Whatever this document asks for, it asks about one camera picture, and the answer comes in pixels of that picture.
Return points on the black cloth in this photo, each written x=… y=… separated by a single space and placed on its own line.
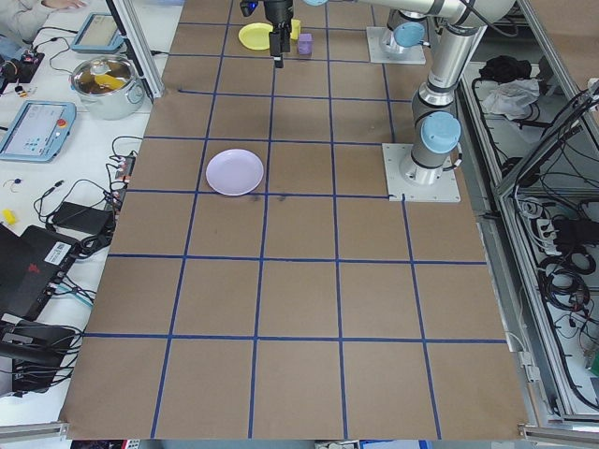
x=505 y=68

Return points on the glass pot lid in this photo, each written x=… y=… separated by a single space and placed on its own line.
x=100 y=69

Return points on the white square base plate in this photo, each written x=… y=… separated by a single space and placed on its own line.
x=374 y=51
x=444 y=192

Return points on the person hand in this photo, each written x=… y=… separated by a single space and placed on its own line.
x=63 y=4

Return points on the black USB hub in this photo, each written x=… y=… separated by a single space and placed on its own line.
x=122 y=175

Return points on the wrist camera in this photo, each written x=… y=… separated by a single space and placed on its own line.
x=248 y=7

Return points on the black docking device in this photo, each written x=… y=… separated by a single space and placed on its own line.
x=33 y=346

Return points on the aluminium profile post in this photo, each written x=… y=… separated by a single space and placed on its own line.
x=142 y=51

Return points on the black computer red logo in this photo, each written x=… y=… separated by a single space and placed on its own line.
x=28 y=271

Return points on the black electronics board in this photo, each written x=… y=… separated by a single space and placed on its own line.
x=25 y=63

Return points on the yellow plate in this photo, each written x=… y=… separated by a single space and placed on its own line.
x=252 y=36

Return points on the purple plate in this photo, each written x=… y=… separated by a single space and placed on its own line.
x=234 y=172

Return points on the grey sleeved forearm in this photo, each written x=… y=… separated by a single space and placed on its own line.
x=21 y=16

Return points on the purple foam block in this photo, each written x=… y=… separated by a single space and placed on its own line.
x=305 y=46

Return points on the aluminium profile bar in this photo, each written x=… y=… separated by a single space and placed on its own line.
x=561 y=431
x=33 y=429

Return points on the yellow foam block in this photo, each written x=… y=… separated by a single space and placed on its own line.
x=295 y=29

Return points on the yellow food item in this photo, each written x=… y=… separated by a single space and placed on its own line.
x=107 y=81

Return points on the black power adapter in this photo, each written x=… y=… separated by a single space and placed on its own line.
x=79 y=216

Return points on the V-shaped metal bar frame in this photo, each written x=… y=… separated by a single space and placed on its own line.
x=505 y=299

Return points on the stainless steel pot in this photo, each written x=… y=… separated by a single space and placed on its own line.
x=112 y=105

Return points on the small yellow connector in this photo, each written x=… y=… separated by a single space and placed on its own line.
x=8 y=216

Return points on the white cloth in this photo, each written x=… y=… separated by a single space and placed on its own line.
x=510 y=96

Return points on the white power strip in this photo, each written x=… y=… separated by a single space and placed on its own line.
x=545 y=231

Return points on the blue grey teach pendant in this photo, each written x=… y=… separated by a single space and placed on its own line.
x=33 y=133
x=96 y=33

